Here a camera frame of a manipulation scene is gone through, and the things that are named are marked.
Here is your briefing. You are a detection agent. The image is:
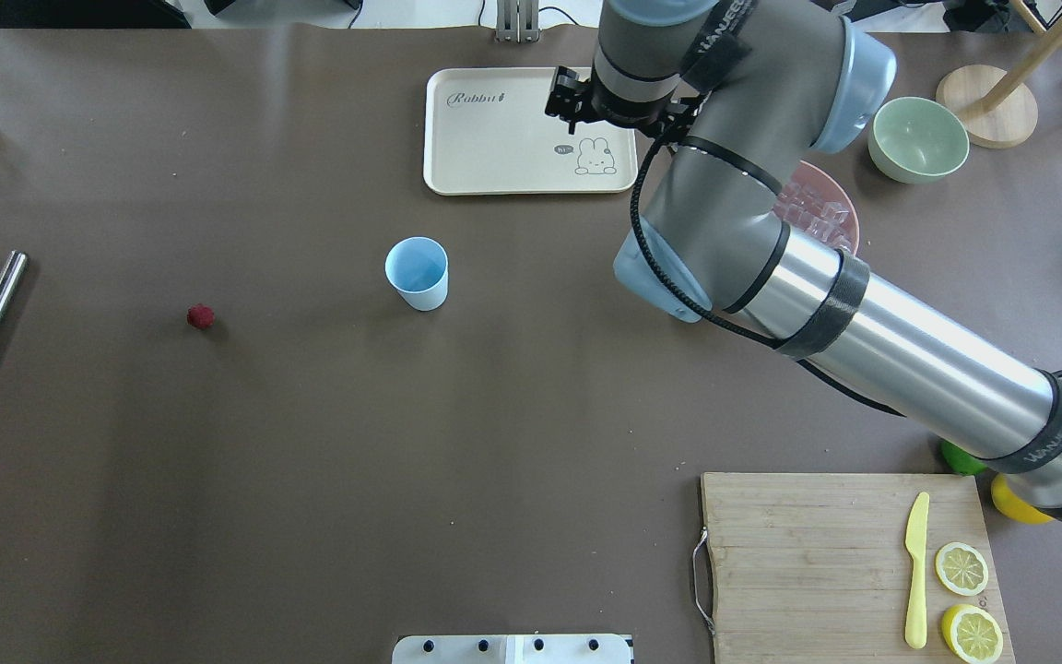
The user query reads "lemon half slice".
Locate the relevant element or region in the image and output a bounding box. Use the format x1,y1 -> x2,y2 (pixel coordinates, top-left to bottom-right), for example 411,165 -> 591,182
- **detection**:
940,605 -> 1006,663
933,541 -> 990,597

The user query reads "cream serving tray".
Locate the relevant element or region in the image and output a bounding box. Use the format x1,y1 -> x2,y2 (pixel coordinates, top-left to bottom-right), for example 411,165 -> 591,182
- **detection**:
422,67 -> 638,195

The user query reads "aluminium frame post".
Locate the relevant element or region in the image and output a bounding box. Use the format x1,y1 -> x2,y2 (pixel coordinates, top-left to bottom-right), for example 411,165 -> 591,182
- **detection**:
494,0 -> 542,42

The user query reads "green lime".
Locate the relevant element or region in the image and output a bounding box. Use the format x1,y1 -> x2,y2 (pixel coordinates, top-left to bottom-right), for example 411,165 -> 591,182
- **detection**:
938,440 -> 989,476

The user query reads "wooden cutting board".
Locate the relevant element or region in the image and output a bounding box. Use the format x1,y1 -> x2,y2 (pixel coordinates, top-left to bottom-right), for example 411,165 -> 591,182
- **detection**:
700,472 -> 994,663

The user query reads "clear ice cubes heap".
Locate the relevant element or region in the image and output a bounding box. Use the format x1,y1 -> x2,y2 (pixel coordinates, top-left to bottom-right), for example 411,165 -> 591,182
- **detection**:
773,180 -> 853,245

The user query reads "pink bowl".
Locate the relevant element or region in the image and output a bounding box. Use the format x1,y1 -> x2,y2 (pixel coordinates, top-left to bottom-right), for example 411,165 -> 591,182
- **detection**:
771,160 -> 861,257

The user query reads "whole yellow lemon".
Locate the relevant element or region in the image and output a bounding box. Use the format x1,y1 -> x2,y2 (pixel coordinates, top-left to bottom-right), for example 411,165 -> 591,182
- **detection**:
990,474 -> 1054,525

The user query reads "green bowl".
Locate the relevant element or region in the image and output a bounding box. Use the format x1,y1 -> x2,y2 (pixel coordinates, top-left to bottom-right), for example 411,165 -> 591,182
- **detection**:
867,97 -> 970,184

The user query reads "light blue cup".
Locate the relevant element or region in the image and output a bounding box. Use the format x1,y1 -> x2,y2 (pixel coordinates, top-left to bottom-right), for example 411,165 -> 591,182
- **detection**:
384,238 -> 448,312

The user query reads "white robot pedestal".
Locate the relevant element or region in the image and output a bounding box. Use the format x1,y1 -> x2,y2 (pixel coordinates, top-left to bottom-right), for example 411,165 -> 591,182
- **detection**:
391,632 -> 635,663

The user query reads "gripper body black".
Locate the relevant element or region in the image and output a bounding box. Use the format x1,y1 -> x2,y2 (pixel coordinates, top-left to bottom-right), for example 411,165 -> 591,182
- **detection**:
545,66 -> 707,139

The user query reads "yellow plastic knife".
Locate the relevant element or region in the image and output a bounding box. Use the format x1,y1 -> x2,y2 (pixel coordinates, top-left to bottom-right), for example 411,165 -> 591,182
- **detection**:
903,492 -> 930,650

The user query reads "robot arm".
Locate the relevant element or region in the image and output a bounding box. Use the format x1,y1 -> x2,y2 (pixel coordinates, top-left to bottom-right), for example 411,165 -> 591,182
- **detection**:
545,1 -> 1062,522

